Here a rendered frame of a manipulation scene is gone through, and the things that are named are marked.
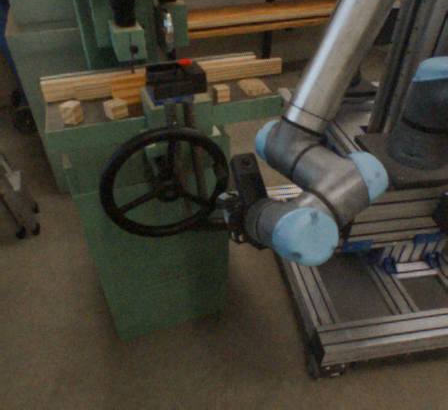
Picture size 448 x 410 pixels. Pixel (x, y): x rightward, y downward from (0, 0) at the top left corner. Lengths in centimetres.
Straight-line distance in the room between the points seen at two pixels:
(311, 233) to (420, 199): 61
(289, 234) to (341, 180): 11
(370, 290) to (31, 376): 125
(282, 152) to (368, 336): 86
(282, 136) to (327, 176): 11
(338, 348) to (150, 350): 68
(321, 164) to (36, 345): 134
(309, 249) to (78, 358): 120
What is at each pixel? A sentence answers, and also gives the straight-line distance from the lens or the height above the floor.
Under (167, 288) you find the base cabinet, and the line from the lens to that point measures 133.
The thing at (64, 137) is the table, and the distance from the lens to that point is 92.
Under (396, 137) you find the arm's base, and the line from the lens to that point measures 97.
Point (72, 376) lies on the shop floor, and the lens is 152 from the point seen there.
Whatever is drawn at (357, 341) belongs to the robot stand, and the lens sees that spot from 130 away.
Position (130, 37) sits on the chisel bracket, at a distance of 97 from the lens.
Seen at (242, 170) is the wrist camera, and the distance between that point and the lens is 64.
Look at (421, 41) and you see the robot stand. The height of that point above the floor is 103.
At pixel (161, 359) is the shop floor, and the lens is 147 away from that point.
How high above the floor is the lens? 129
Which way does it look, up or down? 38 degrees down
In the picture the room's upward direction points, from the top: straight up
